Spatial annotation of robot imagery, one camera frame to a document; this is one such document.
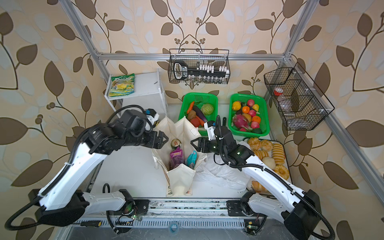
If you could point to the black wire basket back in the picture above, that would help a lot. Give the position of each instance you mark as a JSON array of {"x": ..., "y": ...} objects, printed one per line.
[{"x": 199, "y": 66}]

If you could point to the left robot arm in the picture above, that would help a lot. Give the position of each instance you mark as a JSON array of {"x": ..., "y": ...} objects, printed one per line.
[{"x": 60, "y": 203}]

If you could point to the white shelf rack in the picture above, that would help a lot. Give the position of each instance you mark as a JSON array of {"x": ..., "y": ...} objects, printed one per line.
[{"x": 148, "y": 93}]

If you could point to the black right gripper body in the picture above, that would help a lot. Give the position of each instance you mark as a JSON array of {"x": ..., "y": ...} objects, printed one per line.
[{"x": 209, "y": 146}]

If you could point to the black wire basket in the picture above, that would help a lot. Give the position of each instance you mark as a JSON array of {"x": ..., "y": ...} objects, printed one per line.
[
  {"x": 299, "y": 100},
  {"x": 199, "y": 66}
]

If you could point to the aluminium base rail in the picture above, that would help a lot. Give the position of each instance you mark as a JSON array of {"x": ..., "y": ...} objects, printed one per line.
[{"x": 190, "y": 213}]

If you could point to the teal fruit candy bag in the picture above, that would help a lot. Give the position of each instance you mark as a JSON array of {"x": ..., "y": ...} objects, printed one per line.
[{"x": 191, "y": 160}]

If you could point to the glazed ring bread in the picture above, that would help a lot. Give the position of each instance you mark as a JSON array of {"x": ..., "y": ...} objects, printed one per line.
[{"x": 282, "y": 171}]

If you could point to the bread tray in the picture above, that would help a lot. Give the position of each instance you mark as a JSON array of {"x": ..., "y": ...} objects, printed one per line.
[{"x": 269, "y": 152}]

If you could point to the pink dragon fruit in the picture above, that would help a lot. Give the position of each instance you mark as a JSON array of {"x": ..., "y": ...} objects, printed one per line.
[{"x": 240, "y": 122}]

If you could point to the green fruit basket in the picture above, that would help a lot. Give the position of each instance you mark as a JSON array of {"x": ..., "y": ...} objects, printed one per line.
[{"x": 257, "y": 116}]

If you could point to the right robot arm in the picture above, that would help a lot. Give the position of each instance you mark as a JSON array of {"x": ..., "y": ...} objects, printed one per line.
[{"x": 298, "y": 210}]

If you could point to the green vegetable basket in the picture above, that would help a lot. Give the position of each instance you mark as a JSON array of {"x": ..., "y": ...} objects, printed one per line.
[{"x": 200, "y": 99}]

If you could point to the black wire basket right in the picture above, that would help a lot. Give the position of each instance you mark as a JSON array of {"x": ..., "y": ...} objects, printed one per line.
[{"x": 299, "y": 100}]

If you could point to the purple snack bag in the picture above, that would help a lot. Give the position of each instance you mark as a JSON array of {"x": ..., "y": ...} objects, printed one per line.
[{"x": 176, "y": 158}]

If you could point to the orange fruit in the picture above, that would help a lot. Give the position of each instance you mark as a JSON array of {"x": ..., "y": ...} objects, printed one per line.
[{"x": 245, "y": 109}]

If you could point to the green cabbage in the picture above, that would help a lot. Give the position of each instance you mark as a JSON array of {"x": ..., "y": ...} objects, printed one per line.
[{"x": 207, "y": 109}]

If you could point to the orange carrot lower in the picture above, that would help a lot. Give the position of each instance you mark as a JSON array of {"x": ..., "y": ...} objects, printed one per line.
[{"x": 201, "y": 121}]

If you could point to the brown potato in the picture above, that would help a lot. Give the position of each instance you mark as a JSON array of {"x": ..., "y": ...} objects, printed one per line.
[{"x": 191, "y": 115}]

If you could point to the purple eggplant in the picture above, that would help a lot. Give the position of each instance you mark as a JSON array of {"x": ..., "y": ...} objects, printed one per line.
[{"x": 200, "y": 114}]

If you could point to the yellow lemon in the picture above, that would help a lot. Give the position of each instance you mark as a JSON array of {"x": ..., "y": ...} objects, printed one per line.
[{"x": 236, "y": 106}]

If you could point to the yellow green apple tea bag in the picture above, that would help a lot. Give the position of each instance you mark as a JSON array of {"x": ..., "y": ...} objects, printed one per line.
[{"x": 122, "y": 85}]

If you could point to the cream floral tote bag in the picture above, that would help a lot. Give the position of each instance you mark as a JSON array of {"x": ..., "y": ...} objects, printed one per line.
[{"x": 180, "y": 179}]

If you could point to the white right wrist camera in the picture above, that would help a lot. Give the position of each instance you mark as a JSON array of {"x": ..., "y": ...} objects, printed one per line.
[{"x": 213, "y": 130}]

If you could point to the green white drink can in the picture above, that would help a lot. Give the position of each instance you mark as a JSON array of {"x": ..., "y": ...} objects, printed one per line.
[{"x": 175, "y": 143}]

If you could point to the white plastic bag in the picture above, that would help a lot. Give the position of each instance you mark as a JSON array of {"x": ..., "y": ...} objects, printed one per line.
[{"x": 213, "y": 171}]

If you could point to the red tomato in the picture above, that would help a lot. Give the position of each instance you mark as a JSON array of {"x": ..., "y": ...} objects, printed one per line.
[{"x": 195, "y": 122}]

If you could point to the orange carrot upper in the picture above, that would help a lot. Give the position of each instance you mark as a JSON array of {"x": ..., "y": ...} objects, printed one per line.
[{"x": 190, "y": 108}]

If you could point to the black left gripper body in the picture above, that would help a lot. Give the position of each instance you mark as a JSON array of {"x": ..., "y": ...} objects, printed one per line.
[{"x": 149, "y": 138}]

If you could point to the orange carrot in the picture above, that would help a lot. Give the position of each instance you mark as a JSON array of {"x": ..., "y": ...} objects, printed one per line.
[
  {"x": 190, "y": 108},
  {"x": 201, "y": 121}
]

